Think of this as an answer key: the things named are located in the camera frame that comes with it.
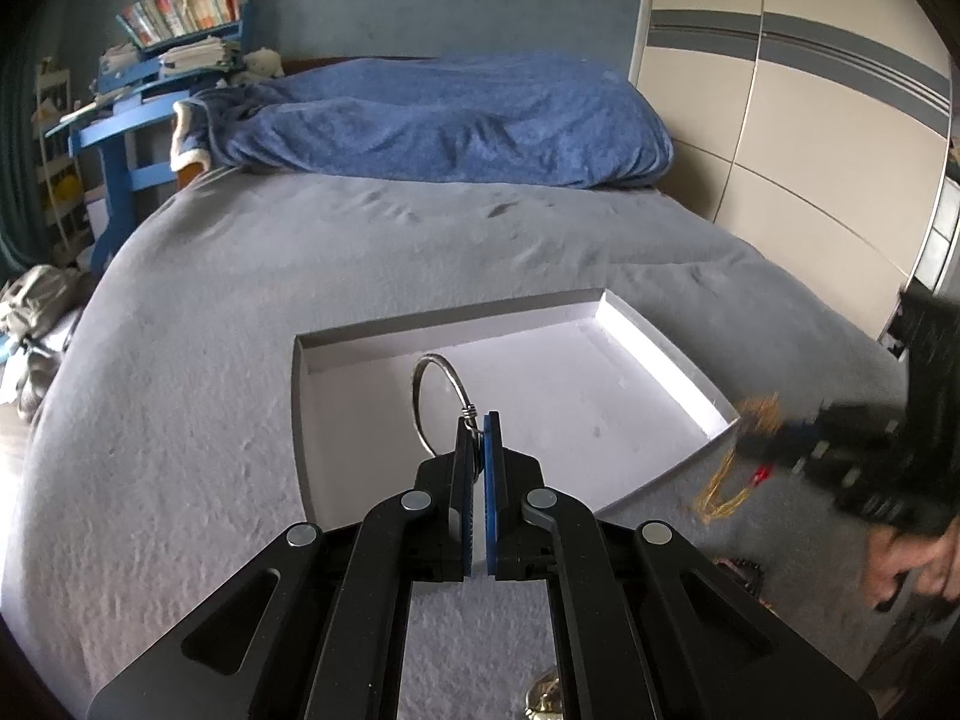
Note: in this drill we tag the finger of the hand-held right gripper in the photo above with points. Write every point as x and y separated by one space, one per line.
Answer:
814 457
817 420

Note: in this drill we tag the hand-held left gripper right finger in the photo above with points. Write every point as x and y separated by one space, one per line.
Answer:
491 499

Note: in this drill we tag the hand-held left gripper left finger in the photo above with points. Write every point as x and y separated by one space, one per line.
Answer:
465 499

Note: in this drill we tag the yellow tassel jewelry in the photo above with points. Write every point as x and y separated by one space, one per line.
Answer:
757 420

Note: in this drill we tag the white cardboard box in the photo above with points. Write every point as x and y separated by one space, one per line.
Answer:
562 390

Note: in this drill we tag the silver bangle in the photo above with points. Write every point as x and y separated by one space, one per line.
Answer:
433 358

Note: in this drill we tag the person's right hand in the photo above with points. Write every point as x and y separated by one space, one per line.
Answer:
904 562

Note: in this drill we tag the beige wardrobe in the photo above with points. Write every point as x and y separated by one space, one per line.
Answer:
787 127

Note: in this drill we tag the blue blanket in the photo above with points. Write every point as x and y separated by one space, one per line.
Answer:
465 120

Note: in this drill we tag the pile of clothes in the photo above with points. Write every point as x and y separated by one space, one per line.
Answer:
37 307

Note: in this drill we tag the white plush toy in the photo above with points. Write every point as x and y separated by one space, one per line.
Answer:
259 64

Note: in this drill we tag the blue wooden desk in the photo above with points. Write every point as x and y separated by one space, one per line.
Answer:
116 135

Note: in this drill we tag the yellow object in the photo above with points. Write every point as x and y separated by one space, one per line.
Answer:
67 186

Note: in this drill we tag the stack of papers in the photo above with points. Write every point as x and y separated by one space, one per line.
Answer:
191 56

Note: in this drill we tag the white storage rack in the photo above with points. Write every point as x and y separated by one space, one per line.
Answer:
56 127

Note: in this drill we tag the row of books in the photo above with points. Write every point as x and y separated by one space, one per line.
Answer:
184 11

